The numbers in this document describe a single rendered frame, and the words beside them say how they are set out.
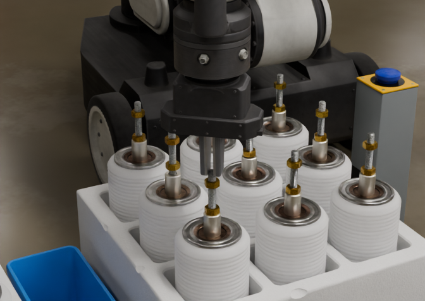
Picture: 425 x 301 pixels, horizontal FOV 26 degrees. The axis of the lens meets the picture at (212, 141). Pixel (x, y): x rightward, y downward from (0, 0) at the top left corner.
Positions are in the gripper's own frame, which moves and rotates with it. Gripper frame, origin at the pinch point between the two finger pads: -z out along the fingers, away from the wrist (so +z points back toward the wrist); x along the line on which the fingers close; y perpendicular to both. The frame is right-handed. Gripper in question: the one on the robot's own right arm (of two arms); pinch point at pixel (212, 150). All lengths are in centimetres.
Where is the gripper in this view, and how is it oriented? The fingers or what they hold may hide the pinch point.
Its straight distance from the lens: 111.2
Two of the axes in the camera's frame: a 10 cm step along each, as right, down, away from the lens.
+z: 0.0, -9.0, -4.4
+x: -9.8, -0.9, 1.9
